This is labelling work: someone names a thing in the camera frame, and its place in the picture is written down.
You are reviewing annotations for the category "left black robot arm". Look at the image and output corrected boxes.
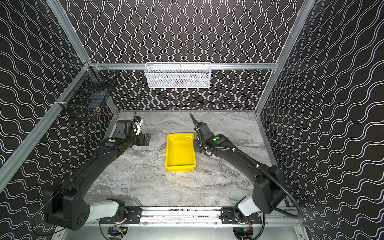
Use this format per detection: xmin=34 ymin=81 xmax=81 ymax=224
xmin=43 ymin=116 xmax=151 ymax=231

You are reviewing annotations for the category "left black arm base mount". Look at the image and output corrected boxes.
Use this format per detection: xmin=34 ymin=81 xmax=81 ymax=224
xmin=99 ymin=207 xmax=143 ymax=225

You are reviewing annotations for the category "black screwdriver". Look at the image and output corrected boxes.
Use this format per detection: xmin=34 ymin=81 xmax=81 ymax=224
xmin=190 ymin=114 xmax=199 ymax=132

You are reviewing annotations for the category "yellow plastic bin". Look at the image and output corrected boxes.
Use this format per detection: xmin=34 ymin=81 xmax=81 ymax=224
xmin=165 ymin=133 xmax=197 ymax=172

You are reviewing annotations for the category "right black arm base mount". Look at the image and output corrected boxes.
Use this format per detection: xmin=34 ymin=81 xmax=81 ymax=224
xmin=219 ymin=207 xmax=262 ymax=225

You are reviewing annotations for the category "aluminium front rail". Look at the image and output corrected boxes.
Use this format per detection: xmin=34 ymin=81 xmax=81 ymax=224
xmin=61 ymin=205 xmax=301 ymax=227

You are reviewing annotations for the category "black wire mesh basket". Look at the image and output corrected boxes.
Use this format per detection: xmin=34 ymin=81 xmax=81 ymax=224
xmin=63 ymin=66 xmax=117 ymax=122

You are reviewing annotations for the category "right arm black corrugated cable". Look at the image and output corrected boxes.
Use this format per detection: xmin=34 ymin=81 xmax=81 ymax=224
xmin=206 ymin=146 xmax=302 ymax=219

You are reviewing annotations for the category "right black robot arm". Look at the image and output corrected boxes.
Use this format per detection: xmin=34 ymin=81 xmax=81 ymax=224
xmin=194 ymin=122 xmax=286 ymax=217

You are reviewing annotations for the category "aluminium back frame bar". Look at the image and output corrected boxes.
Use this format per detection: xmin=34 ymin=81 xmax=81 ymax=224
xmin=91 ymin=63 xmax=278 ymax=71

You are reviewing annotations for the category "white wire mesh basket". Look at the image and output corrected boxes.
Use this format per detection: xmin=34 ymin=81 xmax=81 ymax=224
xmin=145 ymin=68 xmax=212 ymax=89

